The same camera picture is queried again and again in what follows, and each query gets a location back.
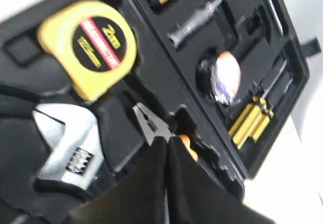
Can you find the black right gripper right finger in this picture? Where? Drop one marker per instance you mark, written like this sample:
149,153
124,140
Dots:
195,198

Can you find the black electrical tape roll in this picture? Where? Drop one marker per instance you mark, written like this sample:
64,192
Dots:
218,78

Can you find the yellow tape measure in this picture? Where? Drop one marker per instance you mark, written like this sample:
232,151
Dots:
94,44

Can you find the orange handled pliers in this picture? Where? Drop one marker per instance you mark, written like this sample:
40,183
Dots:
151,124

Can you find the black adjustable wrench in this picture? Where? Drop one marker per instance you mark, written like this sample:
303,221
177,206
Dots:
71,133

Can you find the small yellow black screwdriver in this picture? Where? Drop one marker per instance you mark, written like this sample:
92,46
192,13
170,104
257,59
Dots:
272,99

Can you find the grey tester screwdriver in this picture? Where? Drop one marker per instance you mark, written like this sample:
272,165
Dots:
198,19

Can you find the black plastic tool case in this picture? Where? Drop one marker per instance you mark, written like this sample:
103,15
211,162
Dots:
259,33

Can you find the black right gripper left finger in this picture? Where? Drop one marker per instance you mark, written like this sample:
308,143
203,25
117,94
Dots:
138,198

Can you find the large yellow black screwdriver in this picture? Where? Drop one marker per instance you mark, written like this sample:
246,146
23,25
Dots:
252,113

